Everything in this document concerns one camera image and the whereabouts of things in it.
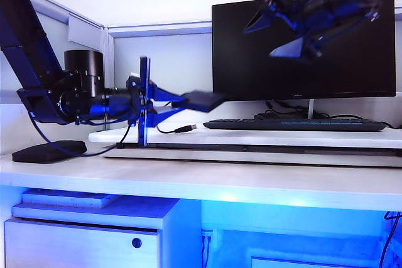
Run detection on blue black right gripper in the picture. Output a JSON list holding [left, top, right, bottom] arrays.
[[243, 0, 381, 59]]

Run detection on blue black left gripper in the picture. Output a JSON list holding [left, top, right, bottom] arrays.
[[105, 56, 191, 149]]

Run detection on black USB data cable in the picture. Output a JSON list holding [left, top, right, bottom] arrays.
[[156, 101, 198, 134]]

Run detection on black portable hard drive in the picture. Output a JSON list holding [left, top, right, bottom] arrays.
[[171, 90, 227, 114]]

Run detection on black computer monitor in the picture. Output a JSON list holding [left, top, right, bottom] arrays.
[[211, 0, 396, 102]]

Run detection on frosted rear partition panel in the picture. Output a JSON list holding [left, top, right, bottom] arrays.
[[106, 21, 214, 99]]

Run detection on black keyboard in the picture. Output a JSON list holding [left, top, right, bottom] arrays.
[[202, 118, 386, 132]]

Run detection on white desk riser top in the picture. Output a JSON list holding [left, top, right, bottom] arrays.
[[88, 122, 402, 149]]

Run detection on frosted side partition panel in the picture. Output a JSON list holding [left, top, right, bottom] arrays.
[[0, 0, 105, 105]]

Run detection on black soft pouch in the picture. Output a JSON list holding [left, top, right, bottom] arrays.
[[11, 140, 88, 164]]

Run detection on flat white board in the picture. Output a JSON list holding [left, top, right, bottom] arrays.
[[21, 188, 122, 210]]

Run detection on white drawer cabinet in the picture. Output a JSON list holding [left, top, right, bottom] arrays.
[[4, 197, 180, 268]]

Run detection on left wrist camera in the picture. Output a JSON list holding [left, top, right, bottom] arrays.
[[126, 72, 142, 89]]

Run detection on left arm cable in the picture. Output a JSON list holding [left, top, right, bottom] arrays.
[[29, 109, 131, 158]]

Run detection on black monitor cables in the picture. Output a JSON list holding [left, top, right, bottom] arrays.
[[253, 99, 402, 130]]

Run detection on grey partition bracket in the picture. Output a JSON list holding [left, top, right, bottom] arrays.
[[67, 14, 103, 52]]

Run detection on black hanging cable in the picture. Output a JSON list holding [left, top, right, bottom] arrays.
[[378, 212, 402, 268]]

